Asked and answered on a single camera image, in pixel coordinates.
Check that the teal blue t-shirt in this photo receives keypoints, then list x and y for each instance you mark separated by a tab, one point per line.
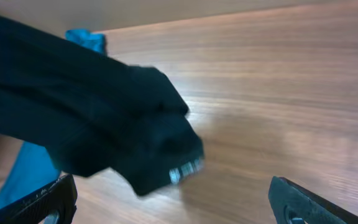
33	167

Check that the black t-shirt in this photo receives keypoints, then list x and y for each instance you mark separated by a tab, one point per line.
92	112

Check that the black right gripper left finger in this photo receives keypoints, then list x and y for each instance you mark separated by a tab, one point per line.
52	203

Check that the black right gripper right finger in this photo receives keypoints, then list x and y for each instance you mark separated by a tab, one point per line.
291	204

